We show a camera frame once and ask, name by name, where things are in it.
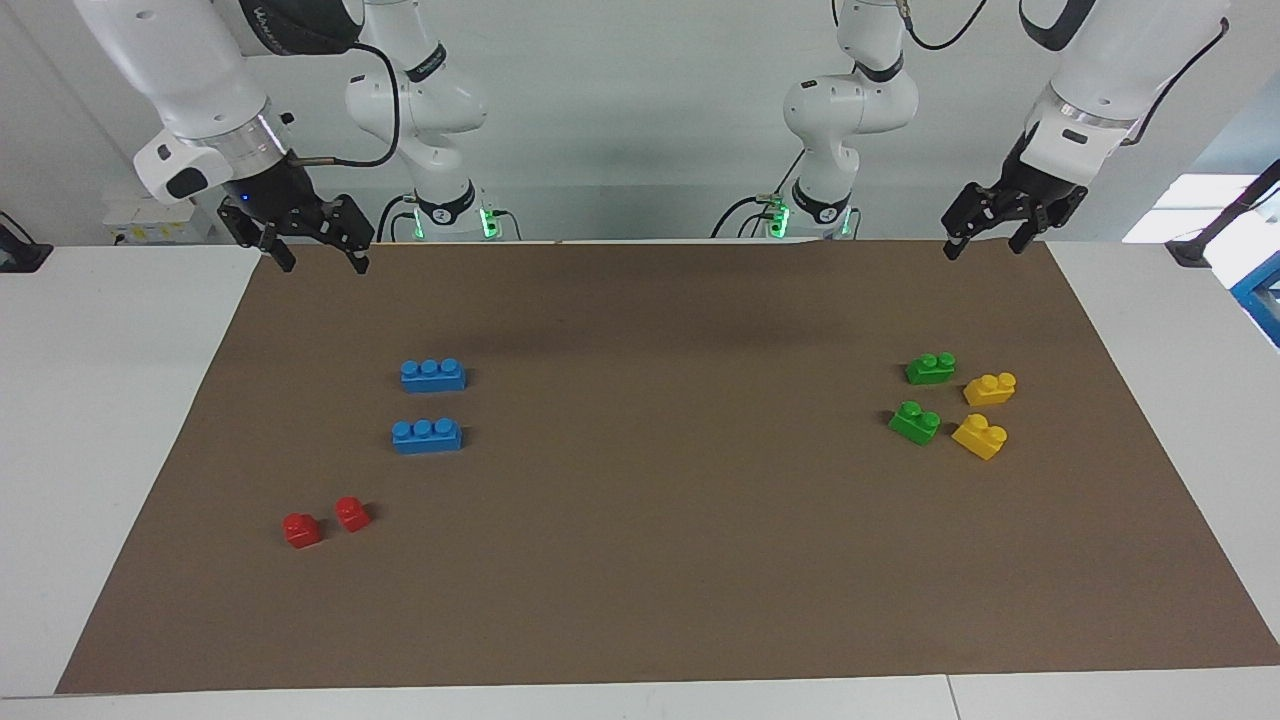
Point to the yellow two-stud block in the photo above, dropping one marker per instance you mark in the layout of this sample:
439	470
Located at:
988	391
978	438

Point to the brown table mat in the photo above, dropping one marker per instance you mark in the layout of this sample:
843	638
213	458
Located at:
640	560

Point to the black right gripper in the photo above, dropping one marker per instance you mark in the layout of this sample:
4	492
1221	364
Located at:
285	200

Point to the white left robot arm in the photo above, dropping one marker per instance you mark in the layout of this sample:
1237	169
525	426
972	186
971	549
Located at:
850	100

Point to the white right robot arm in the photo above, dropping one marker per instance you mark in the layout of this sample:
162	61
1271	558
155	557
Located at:
190	70

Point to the red one-stud block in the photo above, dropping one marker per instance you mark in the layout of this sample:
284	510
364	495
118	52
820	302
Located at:
352	515
301	532

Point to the black camera stand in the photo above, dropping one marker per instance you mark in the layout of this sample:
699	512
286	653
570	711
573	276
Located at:
1225	215

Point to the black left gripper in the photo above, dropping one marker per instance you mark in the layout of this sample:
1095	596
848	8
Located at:
1040	185

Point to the white box yellow label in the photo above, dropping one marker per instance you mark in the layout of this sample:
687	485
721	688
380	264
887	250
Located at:
150	225

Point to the black table clamp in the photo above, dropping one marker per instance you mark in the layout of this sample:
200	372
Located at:
20	255

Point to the green two-stud block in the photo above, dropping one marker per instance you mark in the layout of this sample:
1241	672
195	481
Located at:
915	424
928	371

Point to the blue three-stud block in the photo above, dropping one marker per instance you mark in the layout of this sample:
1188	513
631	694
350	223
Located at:
427	437
432	377

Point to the blue frame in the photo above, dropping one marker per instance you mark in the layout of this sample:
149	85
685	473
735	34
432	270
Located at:
1262	290

